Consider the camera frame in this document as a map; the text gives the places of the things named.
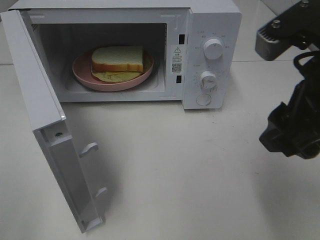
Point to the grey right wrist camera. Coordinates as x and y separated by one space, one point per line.
297 26

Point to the round white door button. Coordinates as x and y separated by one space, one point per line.
203 99

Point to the white microwave oven body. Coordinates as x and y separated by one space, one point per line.
69 28

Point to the upper white power knob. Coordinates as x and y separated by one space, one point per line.
213 48

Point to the white bread slice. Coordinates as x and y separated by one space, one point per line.
118 59

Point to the pink round plate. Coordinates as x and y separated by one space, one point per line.
82 70

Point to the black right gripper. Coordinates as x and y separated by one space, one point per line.
294 128

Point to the white microwave door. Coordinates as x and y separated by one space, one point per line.
48 120

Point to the lower white timer knob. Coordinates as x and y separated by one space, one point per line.
208 80

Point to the white warning label sticker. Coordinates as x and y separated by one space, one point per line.
177 59

